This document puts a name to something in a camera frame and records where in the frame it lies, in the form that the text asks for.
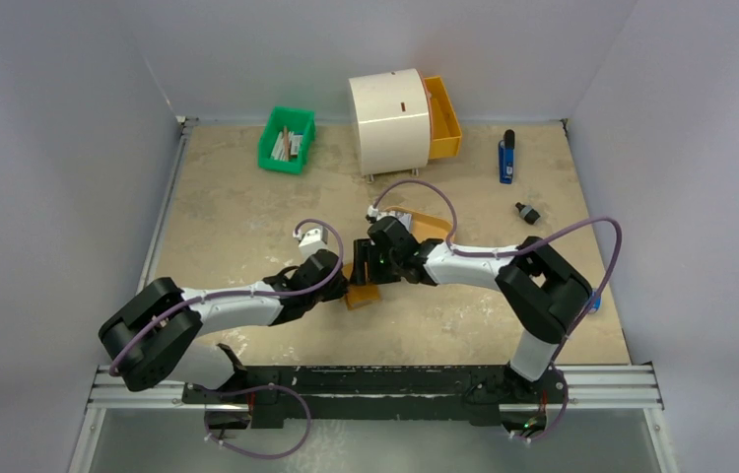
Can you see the orange card holder wallet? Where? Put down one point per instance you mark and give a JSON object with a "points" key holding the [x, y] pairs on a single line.
{"points": [[361, 291]]}

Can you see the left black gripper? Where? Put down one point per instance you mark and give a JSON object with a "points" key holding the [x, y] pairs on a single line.
{"points": [[337, 290]]}

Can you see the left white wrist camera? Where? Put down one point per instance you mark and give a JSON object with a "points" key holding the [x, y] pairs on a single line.
{"points": [[311, 241]]}

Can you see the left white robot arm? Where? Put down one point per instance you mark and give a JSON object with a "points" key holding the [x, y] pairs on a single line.
{"points": [[155, 336]]}

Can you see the orange open drawer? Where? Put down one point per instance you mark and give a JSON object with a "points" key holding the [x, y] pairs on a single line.
{"points": [[446, 132]]}

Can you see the green plastic bin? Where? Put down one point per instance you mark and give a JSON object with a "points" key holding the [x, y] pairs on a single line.
{"points": [[286, 140]]}

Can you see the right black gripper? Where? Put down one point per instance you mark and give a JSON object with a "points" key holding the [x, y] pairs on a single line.
{"points": [[365, 262]]}

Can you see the cream round drawer cabinet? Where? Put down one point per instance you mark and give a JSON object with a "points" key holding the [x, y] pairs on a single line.
{"points": [[392, 121]]}

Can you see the small black knob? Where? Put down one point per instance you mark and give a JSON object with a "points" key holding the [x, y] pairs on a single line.
{"points": [[527, 213]]}

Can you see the orange oval tray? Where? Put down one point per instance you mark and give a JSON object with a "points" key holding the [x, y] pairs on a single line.
{"points": [[422, 226]]}

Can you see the blue black marker pen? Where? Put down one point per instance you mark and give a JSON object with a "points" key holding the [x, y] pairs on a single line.
{"points": [[506, 157]]}

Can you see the small blue object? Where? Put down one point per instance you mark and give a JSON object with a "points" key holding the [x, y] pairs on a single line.
{"points": [[597, 301]]}

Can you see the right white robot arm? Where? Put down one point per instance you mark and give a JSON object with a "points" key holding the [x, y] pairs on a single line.
{"points": [[544, 291]]}

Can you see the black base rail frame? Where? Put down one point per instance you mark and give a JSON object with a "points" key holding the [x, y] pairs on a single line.
{"points": [[482, 396]]}

